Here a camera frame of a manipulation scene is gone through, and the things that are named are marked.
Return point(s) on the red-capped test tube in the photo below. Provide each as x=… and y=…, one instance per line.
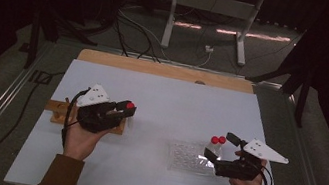
x=130, y=105
x=222, y=139
x=214, y=140

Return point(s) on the wooden test tube rack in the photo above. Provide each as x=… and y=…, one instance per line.
x=58, y=111

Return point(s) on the black tripod stand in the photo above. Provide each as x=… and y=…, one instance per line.
x=301, y=102
x=32, y=43

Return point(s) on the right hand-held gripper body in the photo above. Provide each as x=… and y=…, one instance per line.
x=237, y=169

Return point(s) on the white metal desk frame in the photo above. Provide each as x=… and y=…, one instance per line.
x=214, y=4

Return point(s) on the person's left hand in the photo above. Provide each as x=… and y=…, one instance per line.
x=79, y=142

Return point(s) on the clear plastic tray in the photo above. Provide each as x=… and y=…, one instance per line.
x=185, y=157

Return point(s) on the white table mat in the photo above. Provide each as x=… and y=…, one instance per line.
x=157, y=104

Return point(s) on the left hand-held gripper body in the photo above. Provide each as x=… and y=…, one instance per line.
x=94, y=118

